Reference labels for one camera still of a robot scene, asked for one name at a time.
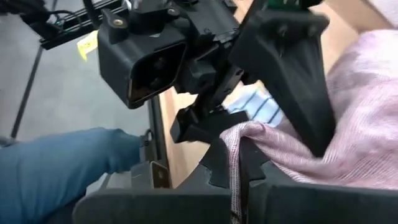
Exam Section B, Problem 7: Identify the yellow cable tag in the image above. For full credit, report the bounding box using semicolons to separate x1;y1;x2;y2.
76;29;99;62

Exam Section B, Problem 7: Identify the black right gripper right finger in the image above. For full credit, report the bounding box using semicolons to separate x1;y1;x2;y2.
239;138;398;224

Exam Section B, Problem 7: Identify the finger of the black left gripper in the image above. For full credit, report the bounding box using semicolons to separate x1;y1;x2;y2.
169;67;250;144
229;8;337;158

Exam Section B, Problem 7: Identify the white teal-striped sock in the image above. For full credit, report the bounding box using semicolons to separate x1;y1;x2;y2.
226;83;284;128

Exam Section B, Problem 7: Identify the pink shirt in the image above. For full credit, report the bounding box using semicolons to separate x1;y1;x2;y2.
220;29;398;220

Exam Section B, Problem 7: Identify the person's leg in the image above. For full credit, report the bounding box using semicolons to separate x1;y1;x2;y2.
0;126;144;224

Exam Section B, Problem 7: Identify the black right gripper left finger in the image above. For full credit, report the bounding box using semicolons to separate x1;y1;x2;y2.
72;136;233;224

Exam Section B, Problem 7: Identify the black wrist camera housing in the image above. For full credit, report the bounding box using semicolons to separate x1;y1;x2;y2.
97;8;188;110

